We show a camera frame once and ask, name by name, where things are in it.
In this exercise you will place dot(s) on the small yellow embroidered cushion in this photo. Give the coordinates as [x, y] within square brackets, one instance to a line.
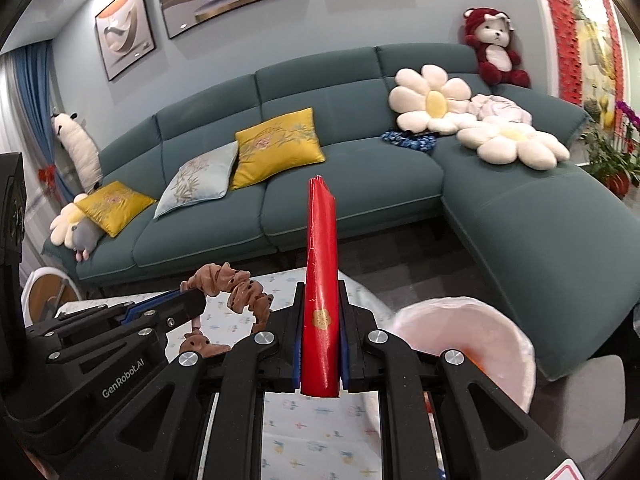
[112, 205]

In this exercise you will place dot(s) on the red box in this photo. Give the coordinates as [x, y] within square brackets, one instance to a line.
[322, 285]

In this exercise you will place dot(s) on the white trash bag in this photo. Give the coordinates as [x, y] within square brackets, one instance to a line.
[450, 325]

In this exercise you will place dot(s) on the small white flower cushion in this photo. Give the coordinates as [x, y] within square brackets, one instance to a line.
[60, 225]

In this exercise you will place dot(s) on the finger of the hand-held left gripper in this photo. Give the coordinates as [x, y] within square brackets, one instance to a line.
[185, 305]

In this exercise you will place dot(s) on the floral printed tablecloth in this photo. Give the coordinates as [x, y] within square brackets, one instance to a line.
[310, 440]

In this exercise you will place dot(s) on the green potted plant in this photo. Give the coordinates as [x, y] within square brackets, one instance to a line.
[610, 155]

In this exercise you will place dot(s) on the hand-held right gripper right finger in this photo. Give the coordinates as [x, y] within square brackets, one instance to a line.
[343, 360]

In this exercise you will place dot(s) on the long white plush pillow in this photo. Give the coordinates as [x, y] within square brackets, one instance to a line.
[80, 155]

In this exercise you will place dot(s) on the blue curtain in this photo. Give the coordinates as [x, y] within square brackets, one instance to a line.
[40, 110]

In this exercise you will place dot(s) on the grey plush toy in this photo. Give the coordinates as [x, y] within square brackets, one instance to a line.
[85, 237]

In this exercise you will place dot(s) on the large yellow embroidered cushion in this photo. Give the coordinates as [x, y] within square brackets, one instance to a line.
[275, 150]

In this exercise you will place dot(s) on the round white and wood stool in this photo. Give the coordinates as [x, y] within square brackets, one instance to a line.
[40, 295]

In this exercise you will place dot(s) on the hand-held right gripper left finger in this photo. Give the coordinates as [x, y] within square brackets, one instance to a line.
[298, 355]

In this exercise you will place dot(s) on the orange and white framed picture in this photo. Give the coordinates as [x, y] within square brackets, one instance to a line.
[125, 30]

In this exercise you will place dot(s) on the blue patterned cloth band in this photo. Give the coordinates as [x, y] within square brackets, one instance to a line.
[410, 140]

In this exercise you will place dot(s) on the pale pink folded blanket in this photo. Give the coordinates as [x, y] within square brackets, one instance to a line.
[500, 107]

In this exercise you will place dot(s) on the red and white teddy bear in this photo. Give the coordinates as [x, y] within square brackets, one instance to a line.
[495, 55]

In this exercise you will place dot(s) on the red paper wall decoration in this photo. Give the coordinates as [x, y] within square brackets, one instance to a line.
[565, 35]

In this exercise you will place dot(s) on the teal sectional sofa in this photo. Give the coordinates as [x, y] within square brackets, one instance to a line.
[350, 185]

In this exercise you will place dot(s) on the light blue embroidered cushion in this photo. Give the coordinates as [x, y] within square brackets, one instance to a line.
[195, 180]

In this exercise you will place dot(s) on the purple orchid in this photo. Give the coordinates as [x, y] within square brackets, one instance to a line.
[630, 117]

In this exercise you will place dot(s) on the red curtain tassel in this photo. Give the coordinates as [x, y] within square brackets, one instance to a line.
[48, 177]

